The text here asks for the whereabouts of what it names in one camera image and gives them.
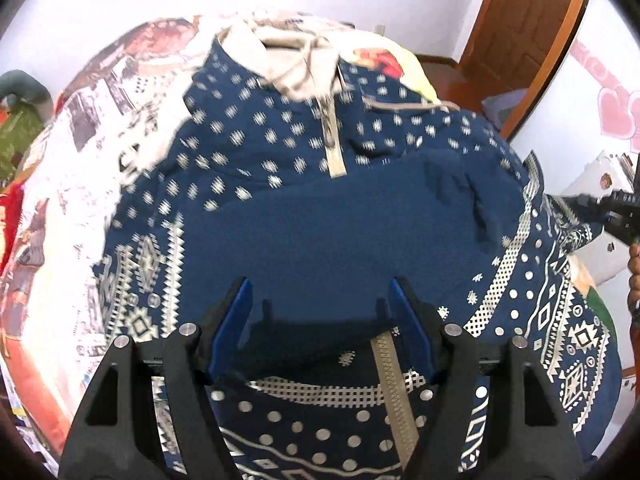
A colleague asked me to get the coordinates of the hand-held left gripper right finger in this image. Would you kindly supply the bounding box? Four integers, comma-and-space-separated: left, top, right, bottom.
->
389, 276, 596, 480

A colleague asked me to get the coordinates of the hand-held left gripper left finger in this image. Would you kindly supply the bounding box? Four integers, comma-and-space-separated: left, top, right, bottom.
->
57, 276, 256, 480

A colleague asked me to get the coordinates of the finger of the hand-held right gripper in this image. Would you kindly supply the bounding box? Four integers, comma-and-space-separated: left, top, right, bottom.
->
575, 191, 615, 212

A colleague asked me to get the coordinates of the blue patterned zip jacket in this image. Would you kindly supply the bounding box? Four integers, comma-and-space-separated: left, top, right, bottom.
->
92, 25, 623, 480

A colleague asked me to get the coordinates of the person's right hand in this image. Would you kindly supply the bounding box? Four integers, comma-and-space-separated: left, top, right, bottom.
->
626, 240, 640, 322

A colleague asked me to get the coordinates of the white box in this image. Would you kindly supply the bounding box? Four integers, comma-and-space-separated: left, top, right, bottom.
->
559, 150, 638, 287

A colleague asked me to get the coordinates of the grey cloth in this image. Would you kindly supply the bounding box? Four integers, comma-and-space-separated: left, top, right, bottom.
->
481, 89, 531, 130

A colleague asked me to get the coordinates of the wooden door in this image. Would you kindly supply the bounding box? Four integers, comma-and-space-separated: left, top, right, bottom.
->
457, 0, 594, 141

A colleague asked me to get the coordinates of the printed blanket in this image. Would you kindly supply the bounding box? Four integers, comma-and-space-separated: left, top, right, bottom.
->
0, 10, 618, 466

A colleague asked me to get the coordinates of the red cloth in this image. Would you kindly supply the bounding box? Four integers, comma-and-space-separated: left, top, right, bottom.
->
0, 180, 26, 273

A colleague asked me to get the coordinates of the green and grey plush toy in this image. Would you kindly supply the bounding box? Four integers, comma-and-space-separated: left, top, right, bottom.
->
0, 70, 52, 183

